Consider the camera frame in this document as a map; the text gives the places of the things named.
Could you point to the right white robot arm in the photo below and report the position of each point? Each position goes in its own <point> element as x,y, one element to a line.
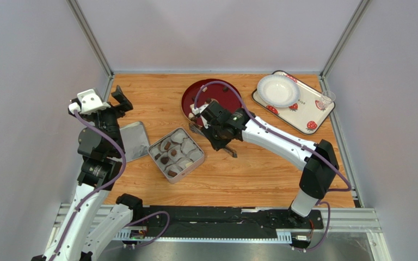
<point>317,162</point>

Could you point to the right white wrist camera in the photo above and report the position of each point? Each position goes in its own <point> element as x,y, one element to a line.
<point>196,111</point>

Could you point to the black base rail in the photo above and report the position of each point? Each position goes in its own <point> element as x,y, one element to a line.
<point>222,222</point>

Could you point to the metal tongs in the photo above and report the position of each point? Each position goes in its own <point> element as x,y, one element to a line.
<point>193,127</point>

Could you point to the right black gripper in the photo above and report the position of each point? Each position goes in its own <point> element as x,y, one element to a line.
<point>211,128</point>

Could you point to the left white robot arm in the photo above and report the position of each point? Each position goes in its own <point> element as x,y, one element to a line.
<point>102,149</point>

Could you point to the white paper bowl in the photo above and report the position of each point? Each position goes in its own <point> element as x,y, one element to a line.
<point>278,91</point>

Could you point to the silver tin lid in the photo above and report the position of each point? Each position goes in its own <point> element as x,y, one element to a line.
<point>135,140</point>

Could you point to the clear plastic cup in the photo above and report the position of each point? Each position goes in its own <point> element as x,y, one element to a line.
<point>326,99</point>

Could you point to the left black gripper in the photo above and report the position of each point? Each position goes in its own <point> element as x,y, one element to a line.
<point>124,105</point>

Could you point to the strawberry pattern tray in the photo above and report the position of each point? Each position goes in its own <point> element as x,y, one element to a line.
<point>304,115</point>

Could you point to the dark chocolate bottom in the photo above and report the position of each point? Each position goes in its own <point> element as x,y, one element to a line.
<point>164,160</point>

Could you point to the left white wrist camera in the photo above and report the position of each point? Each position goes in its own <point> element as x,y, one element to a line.
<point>89,102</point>

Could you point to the square tin box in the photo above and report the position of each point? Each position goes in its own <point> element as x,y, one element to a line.
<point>187,151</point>

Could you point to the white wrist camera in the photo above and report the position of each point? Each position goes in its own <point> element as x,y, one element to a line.
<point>89,102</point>
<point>196,111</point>

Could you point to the red round tray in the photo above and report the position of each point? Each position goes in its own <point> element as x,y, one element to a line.
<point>227,100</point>

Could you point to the brown chocolate bar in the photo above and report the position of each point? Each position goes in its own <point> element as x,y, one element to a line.
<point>167,146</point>
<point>172,173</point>

